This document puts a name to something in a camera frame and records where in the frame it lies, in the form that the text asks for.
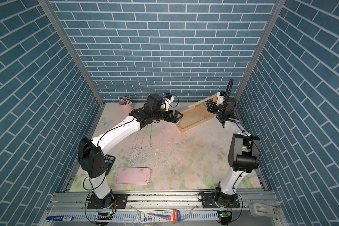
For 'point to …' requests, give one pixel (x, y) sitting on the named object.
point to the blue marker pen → (60, 218)
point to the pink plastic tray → (133, 175)
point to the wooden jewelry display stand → (197, 113)
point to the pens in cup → (124, 100)
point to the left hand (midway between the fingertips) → (180, 114)
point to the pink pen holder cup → (127, 108)
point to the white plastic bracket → (260, 210)
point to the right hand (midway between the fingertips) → (208, 103)
